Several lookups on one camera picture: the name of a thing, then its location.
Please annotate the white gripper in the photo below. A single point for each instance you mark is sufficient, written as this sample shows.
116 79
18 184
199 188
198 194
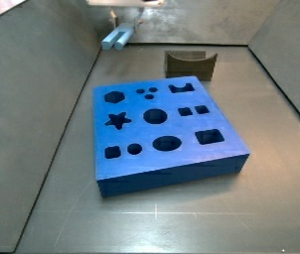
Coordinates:
127 3

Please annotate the light blue square-circle object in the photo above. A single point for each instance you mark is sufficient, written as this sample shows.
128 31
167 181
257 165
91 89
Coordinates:
119 38

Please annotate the blue foam shape-sorter block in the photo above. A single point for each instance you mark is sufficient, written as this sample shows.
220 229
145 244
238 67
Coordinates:
161 134

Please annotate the black curved fixture bracket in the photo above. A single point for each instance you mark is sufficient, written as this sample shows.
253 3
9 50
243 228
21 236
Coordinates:
187 63

